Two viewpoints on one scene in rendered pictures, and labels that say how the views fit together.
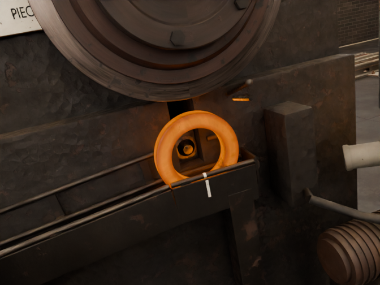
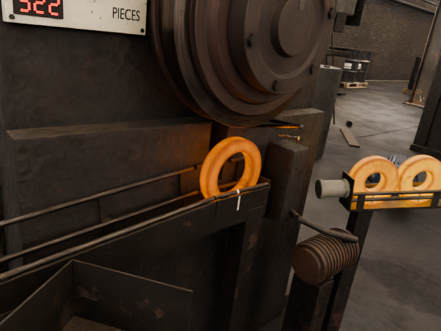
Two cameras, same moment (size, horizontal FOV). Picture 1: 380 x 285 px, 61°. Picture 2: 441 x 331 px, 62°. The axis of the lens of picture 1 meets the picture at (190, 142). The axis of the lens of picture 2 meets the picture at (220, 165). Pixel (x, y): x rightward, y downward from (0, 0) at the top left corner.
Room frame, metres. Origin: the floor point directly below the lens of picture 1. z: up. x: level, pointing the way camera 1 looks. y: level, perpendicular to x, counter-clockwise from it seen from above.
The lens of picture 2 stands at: (-0.09, 0.46, 1.09)
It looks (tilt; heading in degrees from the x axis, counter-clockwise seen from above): 20 degrees down; 330
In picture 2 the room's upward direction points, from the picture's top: 7 degrees clockwise
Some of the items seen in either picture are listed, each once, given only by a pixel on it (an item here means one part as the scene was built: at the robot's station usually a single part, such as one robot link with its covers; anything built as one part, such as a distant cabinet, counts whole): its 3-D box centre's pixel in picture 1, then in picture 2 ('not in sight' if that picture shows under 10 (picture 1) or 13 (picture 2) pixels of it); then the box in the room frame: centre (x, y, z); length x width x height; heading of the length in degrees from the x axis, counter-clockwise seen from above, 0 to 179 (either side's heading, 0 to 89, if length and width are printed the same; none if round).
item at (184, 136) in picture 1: (171, 133); not in sight; (0.90, 0.05, 0.74); 0.30 x 0.06 x 0.07; 13
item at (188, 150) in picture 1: (178, 140); not in sight; (0.82, 0.03, 0.74); 0.17 x 0.04 x 0.04; 13
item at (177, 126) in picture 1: (197, 153); (231, 173); (0.66, -0.01, 0.75); 0.18 x 0.03 x 0.18; 103
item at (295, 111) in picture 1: (290, 153); (281, 180); (0.72, -0.24, 0.68); 0.11 x 0.08 x 0.24; 13
